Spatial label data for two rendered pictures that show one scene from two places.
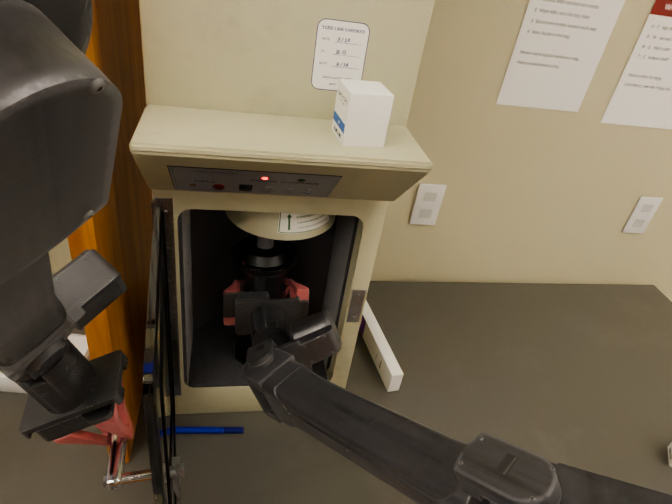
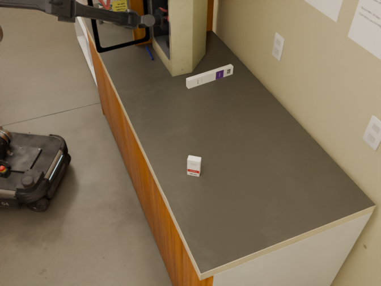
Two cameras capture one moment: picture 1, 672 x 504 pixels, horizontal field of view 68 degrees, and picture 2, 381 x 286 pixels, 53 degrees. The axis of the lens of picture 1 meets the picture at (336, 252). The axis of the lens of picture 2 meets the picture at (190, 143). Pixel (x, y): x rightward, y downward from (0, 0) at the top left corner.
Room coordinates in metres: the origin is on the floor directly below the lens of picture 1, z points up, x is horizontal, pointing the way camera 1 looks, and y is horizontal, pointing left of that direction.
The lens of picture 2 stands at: (0.50, -1.70, 2.06)
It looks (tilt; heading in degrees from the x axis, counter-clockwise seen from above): 44 degrees down; 82
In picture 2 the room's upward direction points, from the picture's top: 1 degrees clockwise
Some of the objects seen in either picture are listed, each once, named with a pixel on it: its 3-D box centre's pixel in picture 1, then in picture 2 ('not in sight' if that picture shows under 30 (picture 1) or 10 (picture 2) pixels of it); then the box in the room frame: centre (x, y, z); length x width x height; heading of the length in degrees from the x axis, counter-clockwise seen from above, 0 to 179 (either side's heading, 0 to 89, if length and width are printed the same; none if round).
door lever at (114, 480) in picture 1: (133, 449); not in sight; (0.32, 0.19, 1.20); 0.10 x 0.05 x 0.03; 20
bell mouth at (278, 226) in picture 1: (282, 195); not in sight; (0.70, 0.10, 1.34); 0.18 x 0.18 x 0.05
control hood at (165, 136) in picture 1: (283, 172); not in sight; (0.54, 0.08, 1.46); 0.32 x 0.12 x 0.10; 105
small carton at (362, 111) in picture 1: (361, 113); not in sight; (0.56, 0.00, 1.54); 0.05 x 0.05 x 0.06; 20
